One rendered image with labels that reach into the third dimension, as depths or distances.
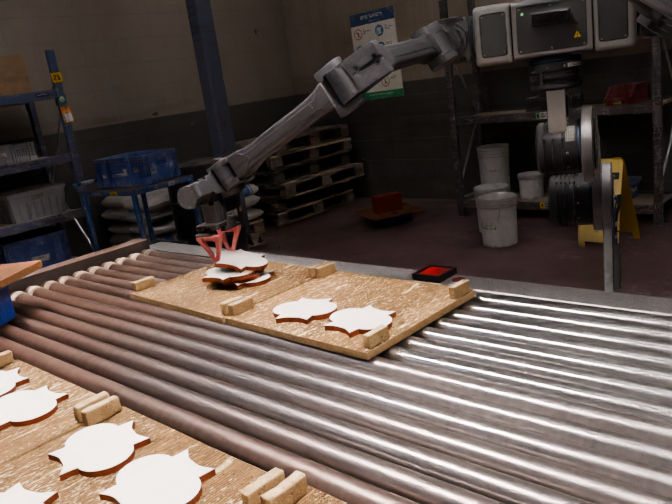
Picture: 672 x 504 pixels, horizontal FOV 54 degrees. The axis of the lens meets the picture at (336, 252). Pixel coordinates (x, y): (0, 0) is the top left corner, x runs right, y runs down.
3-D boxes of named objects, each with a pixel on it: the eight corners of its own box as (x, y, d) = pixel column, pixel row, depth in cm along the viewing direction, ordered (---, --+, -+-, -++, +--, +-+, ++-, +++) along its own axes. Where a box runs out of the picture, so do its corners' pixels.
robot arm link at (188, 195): (248, 185, 162) (229, 155, 162) (223, 195, 152) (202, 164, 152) (216, 209, 168) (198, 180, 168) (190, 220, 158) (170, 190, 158)
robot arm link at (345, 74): (390, 77, 133) (363, 34, 133) (343, 113, 141) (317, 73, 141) (463, 53, 169) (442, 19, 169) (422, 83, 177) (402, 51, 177)
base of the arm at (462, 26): (471, 62, 178) (468, 15, 175) (465, 63, 171) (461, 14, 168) (440, 66, 182) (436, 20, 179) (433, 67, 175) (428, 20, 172)
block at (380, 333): (384, 336, 121) (382, 322, 121) (391, 337, 120) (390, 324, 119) (362, 348, 117) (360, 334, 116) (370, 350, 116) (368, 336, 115)
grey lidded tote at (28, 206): (49, 210, 568) (43, 182, 562) (73, 210, 546) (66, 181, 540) (-8, 224, 531) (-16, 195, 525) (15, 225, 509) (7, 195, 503)
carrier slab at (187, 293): (236, 260, 196) (235, 255, 196) (334, 276, 167) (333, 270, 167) (130, 299, 173) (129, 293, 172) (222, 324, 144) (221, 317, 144)
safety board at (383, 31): (360, 101, 732) (349, 15, 709) (404, 96, 690) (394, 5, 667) (358, 101, 730) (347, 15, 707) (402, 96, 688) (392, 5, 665)
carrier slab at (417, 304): (335, 275, 167) (334, 269, 167) (475, 296, 139) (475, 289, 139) (225, 324, 144) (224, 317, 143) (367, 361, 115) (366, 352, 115)
